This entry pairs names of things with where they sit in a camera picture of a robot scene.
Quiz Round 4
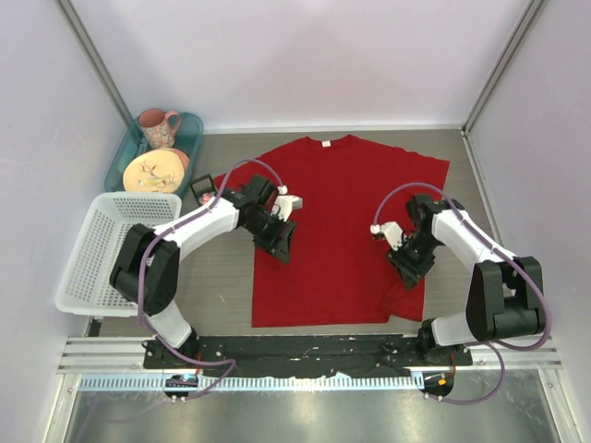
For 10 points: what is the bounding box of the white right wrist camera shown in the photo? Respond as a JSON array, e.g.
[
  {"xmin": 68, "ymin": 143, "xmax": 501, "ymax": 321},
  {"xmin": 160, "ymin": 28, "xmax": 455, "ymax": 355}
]
[{"xmin": 370, "ymin": 221, "xmax": 404, "ymax": 250}]

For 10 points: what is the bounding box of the pink floral mug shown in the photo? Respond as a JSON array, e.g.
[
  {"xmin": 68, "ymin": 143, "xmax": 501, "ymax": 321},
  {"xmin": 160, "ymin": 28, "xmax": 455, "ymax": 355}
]
[{"xmin": 138, "ymin": 108, "xmax": 181, "ymax": 149}]

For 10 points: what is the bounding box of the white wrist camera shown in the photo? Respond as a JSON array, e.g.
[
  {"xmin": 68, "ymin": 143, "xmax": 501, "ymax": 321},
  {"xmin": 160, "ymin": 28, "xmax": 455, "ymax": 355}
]
[
  {"xmin": 272, "ymin": 186, "xmax": 303, "ymax": 221},
  {"xmin": 370, "ymin": 221, "xmax": 404, "ymax": 250}
]

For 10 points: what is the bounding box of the white perforated plastic basket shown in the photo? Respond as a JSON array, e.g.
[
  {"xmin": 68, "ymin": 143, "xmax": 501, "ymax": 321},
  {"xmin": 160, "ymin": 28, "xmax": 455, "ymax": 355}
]
[{"xmin": 54, "ymin": 191, "xmax": 182, "ymax": 317}]

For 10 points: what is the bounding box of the right aluminium corner post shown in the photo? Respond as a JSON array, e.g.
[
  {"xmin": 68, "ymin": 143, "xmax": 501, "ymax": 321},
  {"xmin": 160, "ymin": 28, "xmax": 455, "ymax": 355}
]
[{"xmin": 461, "ymin": 0, "xmax": 548, "ymax": 138}]

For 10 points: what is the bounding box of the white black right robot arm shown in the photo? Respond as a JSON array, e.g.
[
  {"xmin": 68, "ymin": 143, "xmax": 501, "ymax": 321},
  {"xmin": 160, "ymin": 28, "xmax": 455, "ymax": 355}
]
[{"xmin": 373, "ymin": 194, "xmax": 547, "ymax": 365}]

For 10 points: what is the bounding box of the aluminium extrusion rail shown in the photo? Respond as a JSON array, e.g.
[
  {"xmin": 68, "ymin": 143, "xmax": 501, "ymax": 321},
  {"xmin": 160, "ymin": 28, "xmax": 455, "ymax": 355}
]
[{"xmin": 57, "ymin": 337, "xmax": 562, "ymax": 374}]

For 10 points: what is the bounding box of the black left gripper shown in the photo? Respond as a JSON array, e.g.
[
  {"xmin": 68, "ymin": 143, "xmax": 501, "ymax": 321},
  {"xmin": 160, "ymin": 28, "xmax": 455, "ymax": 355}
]
[{"xmin": 242, "ymin": 211, "xmax": 296, "ymax": 264}]

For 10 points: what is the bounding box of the aluminium corner post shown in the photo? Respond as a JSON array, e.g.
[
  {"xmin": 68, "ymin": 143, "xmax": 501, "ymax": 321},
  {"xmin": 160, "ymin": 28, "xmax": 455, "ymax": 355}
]
[
  {"xmin": 54, "ymin": 0, "xmax": 134, "ymax": 126},
  {"xmin": 461, "ymin": 0, "xmax": 548, "ymax": 138}
]

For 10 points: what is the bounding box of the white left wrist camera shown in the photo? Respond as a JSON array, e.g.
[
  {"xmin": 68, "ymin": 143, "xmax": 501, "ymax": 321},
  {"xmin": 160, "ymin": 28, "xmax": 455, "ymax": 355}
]
[{"xmin": 272, "ymin": 186, "xmax": 303, "ymax": 221}]

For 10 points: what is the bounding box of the black box with red brooch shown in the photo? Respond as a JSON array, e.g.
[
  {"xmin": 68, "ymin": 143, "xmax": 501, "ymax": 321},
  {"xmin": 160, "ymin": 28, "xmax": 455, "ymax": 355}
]
[{"xmin": 188, "ymin": 174, "xmax": 218, "ymax": 207}]

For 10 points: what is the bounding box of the white slotted cable duct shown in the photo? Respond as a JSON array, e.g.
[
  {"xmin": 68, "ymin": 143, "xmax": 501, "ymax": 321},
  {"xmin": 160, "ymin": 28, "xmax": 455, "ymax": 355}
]
[{"xmin": 78, "ymin": 372, "xmax": 424, "ymax": 392}]

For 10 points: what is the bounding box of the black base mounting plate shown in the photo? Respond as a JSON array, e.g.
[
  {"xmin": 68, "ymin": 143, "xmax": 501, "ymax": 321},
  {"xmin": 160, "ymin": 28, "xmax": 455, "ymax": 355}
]
[{"xmin": 142, "ymin": 334, "xmax": 475, "ymax": 379}]

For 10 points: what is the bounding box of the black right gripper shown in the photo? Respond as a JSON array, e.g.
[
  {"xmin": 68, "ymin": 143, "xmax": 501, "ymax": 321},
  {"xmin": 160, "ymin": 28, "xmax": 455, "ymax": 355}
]
[{"xmin": 386, "ymin": 232, "xmax": 441, "ymax": 291}]

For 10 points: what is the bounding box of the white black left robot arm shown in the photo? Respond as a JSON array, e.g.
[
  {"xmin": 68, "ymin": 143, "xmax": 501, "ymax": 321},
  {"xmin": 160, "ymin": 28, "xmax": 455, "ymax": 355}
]
[{"xmin": 109, "ymin": 174, "xmax": 303, "ymax": 368}]

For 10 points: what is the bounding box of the red t-shirt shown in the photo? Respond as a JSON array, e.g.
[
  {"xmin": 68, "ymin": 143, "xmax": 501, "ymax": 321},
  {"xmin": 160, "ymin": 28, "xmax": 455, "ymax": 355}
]
[{"xmin": 227, "ymin": 135, "xmax": 450, "ymax": 328}]

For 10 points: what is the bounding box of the yellow floral plate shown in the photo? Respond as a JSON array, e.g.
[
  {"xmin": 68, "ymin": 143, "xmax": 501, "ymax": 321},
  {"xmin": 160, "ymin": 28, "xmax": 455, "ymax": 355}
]
[{"xmin": 123, "ymin": 150, "xmax": 185, "ymax": 194}]

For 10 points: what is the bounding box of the teal plastic tray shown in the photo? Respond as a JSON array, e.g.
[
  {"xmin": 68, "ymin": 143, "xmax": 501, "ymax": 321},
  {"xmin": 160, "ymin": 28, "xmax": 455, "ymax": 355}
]
[{"xmin": 104, "ymin": 113, "xmax": 203, "ymax": 197}]

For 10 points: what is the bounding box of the pink plate under yellow plate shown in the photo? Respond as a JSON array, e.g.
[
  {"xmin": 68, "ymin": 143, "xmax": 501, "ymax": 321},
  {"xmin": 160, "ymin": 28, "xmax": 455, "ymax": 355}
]
[{"xmin": 169, "ymin": 149, "xmax": 190, "ymax": 171}]

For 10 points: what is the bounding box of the left aluminium corner post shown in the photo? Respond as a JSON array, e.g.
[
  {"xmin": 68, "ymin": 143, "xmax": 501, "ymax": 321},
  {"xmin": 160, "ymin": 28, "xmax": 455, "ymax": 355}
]
[{"xmin": 54, "ymin": 0, "xmax": 134, "ymax": 126}]

